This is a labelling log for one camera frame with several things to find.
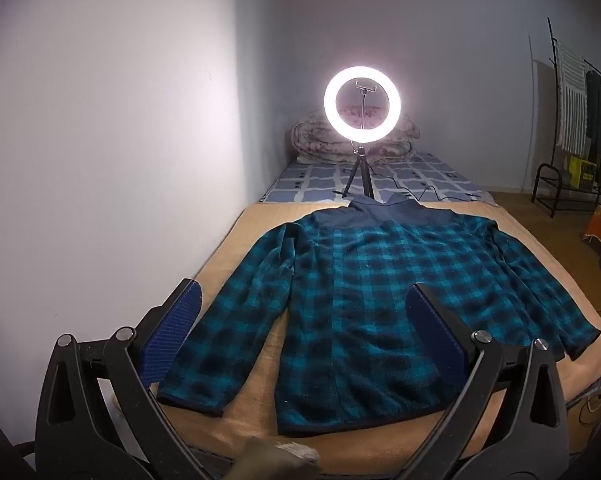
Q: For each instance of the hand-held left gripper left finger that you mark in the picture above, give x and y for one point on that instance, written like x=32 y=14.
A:
x=178 y=332

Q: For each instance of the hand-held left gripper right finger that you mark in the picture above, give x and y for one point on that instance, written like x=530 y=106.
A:
x=433 y=332

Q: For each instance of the teal plaid fleece jacket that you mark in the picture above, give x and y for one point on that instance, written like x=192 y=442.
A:
x=360 y=280

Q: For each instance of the black clothes rack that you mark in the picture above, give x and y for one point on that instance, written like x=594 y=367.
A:
x=555 y=60

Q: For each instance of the tan blanket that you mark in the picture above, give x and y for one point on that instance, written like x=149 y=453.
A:
x=240 y=240

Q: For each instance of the beige furry cloth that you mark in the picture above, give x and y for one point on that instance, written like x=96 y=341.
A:
x=280 y=457

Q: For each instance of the black tripod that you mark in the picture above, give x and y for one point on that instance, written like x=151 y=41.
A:
x=359 y=160

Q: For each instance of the blue patterned bedsheet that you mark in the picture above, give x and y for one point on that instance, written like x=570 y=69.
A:
x=310 y=180

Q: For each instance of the black shoe rack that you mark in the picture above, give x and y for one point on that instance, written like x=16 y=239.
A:
x=547 y=166

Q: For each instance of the yellow box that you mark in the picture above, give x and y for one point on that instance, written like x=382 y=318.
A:
x=580 y=172

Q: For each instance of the folded floral quilt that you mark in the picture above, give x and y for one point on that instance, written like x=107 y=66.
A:
x=318 y=142

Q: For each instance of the black phone holder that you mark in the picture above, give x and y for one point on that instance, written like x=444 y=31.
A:
x=364 y=91

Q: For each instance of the white striped towel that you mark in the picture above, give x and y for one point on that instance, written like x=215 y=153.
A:
x=572 y=100

